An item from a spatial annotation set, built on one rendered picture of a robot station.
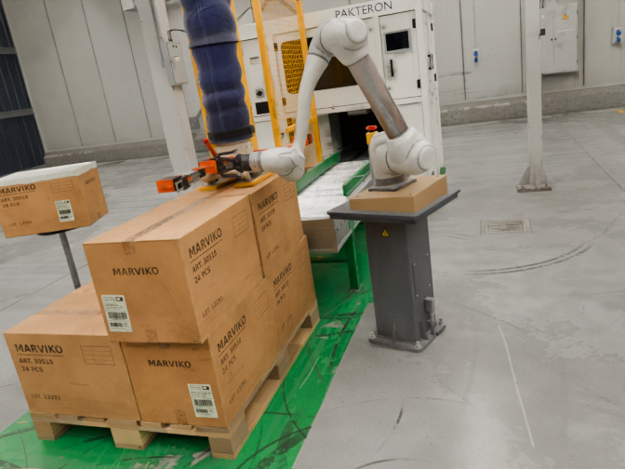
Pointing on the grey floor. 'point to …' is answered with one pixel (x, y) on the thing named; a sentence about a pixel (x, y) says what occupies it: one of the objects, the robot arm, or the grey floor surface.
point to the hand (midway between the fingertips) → (211, 166)
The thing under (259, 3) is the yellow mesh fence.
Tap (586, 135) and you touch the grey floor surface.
